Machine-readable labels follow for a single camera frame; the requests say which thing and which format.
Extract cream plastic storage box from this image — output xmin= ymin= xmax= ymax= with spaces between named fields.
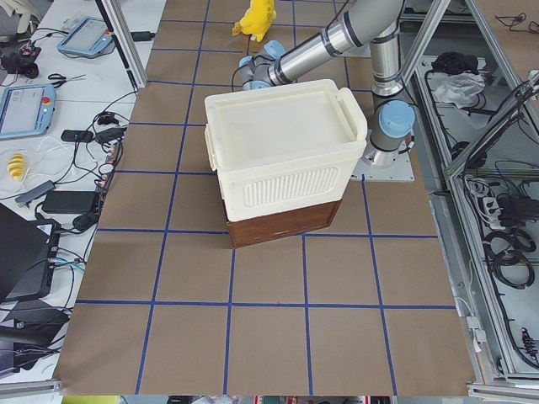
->
xmin=205 ymin=79 xmax=367 ymax=222

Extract black power brick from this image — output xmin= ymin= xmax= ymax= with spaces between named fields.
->
xmin=42 ymin=190 xmax=96 ymax=214

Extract crumpled white cloth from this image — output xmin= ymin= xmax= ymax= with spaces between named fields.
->
xmin=433 ymin=72 xmax=485 ymax=109

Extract dark wooden drawer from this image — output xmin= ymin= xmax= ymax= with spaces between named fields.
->
xmin=227 ymin=199 xmax=342 ymax=247

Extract black laptop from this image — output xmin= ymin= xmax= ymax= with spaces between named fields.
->
xmin=1 ymin=205 xmax=59 ymax=302

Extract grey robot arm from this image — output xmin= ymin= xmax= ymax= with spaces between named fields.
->
xmin=232 ymin=1 xmax=406 ymax=116

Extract yellow plush dinosaur toy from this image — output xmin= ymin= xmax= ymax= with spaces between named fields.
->
xmin=232 ymin=0 xmax=277 ymax=43

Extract blue teach pendant upper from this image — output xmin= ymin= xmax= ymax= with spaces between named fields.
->
xmin=56 ymin=17 xmax=113 ymax=58

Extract blue teach pendant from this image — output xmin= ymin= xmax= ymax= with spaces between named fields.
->
xmin=1 ymin=83 xmax=56 ymax=140
xmin=56 ymin=17 xmax=113 ymax=58

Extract aluminium frame structure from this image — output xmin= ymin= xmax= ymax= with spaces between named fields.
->
xmin=401 ymin=1 xmax=538 ymax=403

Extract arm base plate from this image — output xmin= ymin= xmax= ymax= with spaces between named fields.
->
xmin=350 ymin=130 xmax=415 ymax=183

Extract black cloth bundle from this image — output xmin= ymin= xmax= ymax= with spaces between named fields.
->
xmin=431 ymin=52 xmax=478 ymax=76

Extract black scissors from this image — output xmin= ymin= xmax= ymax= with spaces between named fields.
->
xmin=47 ymin=73 xmax=87 ymax=88

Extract yellow toy banana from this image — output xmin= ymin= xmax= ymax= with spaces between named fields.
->
xmin=7 ymin=153 xmax=28 ymax=182

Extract blue teach pendant lower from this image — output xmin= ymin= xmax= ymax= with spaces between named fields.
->
xmin=1 ymin=83 xmax=56 ymax=140

